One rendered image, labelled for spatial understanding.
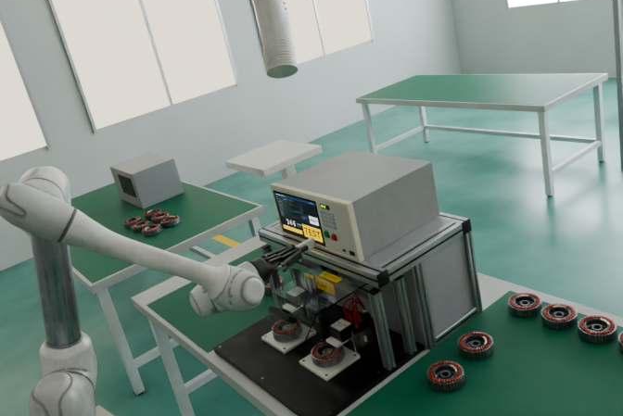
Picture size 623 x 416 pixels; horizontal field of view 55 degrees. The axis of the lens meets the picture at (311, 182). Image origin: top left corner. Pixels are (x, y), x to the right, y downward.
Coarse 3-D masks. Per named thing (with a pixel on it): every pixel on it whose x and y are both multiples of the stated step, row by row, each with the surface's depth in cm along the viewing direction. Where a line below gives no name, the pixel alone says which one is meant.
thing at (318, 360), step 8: (320, 344) 205; (328, 344) 205; (312, 352) 201; (320, 352) 204; (336, 352) 198; (344, 352) 201; (312, 360) 201; (320, 360) 197; (328, 360) 197; (336, 360) 197
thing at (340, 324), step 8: (360, 312) 213; (344, 320) 206; (352, 320) 209; (368, 320) 207; (336, 328) 202; (344, 328) 201; (352, 328) 203; (360, 328) 205; (336, 336) 203; (344, 336) 201; (336, 344) 201
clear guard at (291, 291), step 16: (320, 272) 200; (336, 272) 198; (288, 288) 195; (304, 288) 193; (320, 288) 190; (336, 288) 188; (352, 288) 186; (272, 304) 193; (288, 304) 187; (304, 304) 183; (320, 304) 181; (272, 320) 189; (304, 320) 179; (304, 336) 176
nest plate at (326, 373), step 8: (352, 352) 203; (304, 360) 204; (344, 360) 199; (352, 360) 199; (312, 368) 199; (320, 368) 198; (328, 368) 198; (336, 368) 197; (344, 368) 197; (320, 376) 196; (328, 376) 194
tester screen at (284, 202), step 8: (280, 200) 216; (288, 200) 211; (296, 200) 207; (304, 200) 203; (280, 208) 219; (288, 208) 214; (296, 208) 209; (304, 208) 205; (312, 208) 201; (280, 216) 221; (288, 216) 216; (296, 216) 211; (312, 216) 202; (288, 224) 218; (296, 224) 214; (312, 224) 204
